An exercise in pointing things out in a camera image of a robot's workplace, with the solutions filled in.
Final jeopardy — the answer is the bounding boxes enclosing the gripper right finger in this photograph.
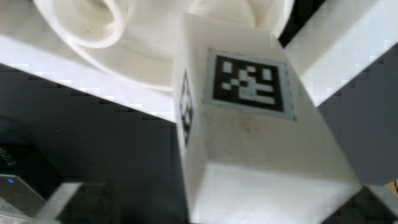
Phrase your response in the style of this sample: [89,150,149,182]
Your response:
[320,183,398,224]

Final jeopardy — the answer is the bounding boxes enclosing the white round stool seat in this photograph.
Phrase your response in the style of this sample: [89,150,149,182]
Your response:
[32,0,295,91]

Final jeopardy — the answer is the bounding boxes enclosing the white right barrier wall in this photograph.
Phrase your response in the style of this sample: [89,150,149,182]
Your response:
[284,0,398,105]

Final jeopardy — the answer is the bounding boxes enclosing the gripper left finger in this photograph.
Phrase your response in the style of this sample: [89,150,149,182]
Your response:
[34,181,121,224]

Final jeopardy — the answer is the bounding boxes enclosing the white front barrier wall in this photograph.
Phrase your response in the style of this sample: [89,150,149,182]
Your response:
[0,0,183,125]

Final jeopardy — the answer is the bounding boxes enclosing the white stool leg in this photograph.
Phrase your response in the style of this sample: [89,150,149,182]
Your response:
[172,14,361,224]

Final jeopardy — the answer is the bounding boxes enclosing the white barrier wall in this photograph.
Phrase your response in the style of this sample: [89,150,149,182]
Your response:
[284,0,398,105]
[0,0,183,125]

